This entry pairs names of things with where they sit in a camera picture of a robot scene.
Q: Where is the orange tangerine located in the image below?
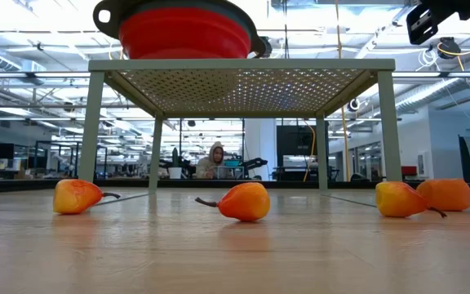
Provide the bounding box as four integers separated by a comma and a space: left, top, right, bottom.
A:
416, 178, 470, 212

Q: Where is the small orange yellow pear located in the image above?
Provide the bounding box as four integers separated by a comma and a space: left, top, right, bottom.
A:
52, 179, 122, 216
194, 181, 272, 223
375, 181, 448, 219

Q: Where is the green perforated metal shelf riser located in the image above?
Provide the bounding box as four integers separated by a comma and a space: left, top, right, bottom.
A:
78, 59, 402, 193

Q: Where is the black workstation table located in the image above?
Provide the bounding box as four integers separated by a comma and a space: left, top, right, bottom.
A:
273, 165, 341, 183

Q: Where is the red collapsible colander bowl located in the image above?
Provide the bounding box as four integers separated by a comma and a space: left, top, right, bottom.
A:
92, 0, 273, 60

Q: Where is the person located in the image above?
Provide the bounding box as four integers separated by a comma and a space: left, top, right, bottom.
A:
196, 141, 226, 180

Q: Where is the black cable reel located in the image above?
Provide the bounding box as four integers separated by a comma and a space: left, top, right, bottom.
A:
437, 36, 463, 60

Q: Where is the thin yellow curved cable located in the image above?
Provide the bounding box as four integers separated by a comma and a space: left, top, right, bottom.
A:
302, 119, 317, 183

